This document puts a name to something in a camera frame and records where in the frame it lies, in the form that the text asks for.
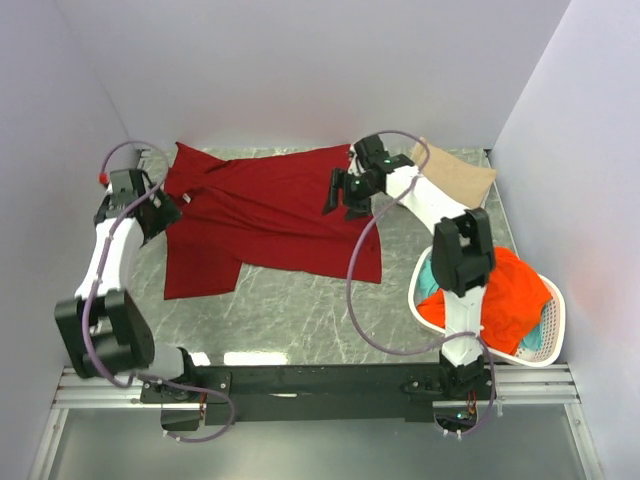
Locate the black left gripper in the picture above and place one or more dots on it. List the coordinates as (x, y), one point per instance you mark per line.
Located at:
(165, 215)

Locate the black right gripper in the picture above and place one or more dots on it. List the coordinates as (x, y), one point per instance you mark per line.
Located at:
(339, 179)

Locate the red t shirt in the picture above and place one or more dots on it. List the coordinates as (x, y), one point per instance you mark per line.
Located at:
(265, 212)

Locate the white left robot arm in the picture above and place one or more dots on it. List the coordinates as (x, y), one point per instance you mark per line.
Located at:
(103, 330)

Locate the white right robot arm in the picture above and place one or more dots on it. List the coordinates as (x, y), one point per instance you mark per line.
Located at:
(462, 252)

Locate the teal t shirt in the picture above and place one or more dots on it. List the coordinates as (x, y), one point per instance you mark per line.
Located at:
(426, 284)

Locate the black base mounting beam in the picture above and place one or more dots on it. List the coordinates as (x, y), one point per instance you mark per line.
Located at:
(408, 391)

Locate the orange t shirt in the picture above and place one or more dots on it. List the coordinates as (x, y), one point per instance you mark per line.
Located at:
(511, 306)

